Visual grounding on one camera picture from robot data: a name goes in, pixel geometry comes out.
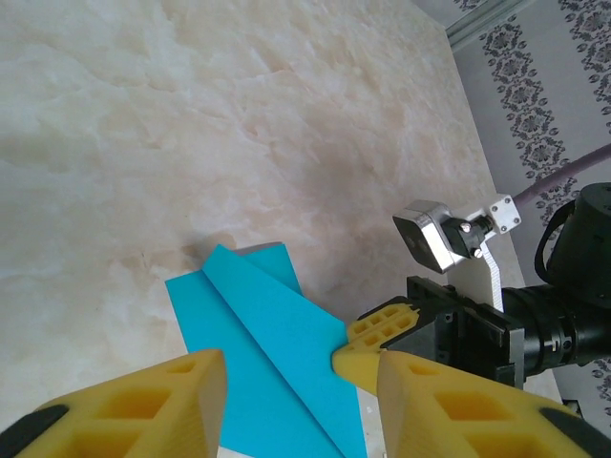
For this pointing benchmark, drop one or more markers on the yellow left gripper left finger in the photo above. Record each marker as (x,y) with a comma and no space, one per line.
(119,420)

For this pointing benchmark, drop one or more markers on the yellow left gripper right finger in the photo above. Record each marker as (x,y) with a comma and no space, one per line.
(477,429)

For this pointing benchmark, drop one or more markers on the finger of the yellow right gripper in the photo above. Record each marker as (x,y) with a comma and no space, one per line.
(382,324)
(358,367)

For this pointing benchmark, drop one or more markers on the teal cloth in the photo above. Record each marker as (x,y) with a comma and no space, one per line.
(267,343)

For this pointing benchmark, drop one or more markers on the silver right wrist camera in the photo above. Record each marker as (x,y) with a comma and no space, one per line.
(425,234)

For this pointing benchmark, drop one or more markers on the aluminium frame post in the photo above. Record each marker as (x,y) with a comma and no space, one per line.
(482,24)

